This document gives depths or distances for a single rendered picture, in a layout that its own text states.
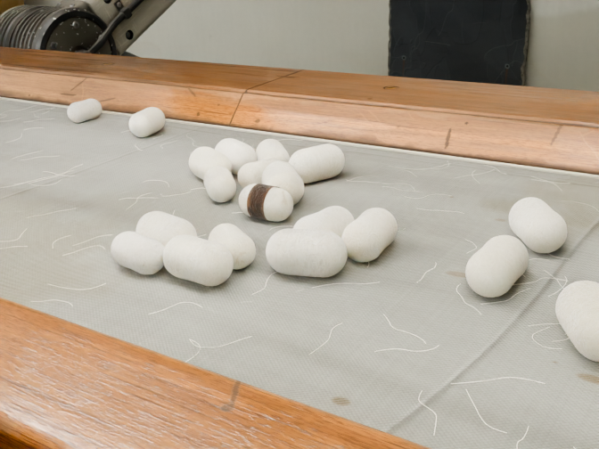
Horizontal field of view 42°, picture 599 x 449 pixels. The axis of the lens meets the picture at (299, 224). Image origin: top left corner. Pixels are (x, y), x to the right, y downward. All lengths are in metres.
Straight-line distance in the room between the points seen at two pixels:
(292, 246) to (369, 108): 0.24
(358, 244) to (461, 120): 0.20
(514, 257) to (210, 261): 0.13
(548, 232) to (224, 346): 0.16
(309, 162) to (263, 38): 2.39
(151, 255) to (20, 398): 0.13
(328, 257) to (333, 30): 2.38
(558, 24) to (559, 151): 1.96
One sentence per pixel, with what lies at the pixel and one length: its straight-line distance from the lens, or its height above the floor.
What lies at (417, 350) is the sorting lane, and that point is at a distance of 0.30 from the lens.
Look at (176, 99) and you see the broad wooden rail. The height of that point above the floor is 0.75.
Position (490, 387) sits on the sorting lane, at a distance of 0.28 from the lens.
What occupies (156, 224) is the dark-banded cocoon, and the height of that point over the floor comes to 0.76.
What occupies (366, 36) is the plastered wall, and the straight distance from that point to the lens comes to 2.65.
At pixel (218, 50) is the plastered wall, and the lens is 2.97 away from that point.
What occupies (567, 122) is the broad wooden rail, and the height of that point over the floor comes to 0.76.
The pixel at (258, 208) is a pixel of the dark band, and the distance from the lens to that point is 0.42.
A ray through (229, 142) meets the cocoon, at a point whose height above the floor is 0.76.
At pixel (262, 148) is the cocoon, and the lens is 0.50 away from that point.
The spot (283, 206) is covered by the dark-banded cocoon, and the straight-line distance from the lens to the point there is 0.41.
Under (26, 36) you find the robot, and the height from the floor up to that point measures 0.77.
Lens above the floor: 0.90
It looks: 22 degrees down
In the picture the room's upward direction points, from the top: 3 degrees counter-clockwise
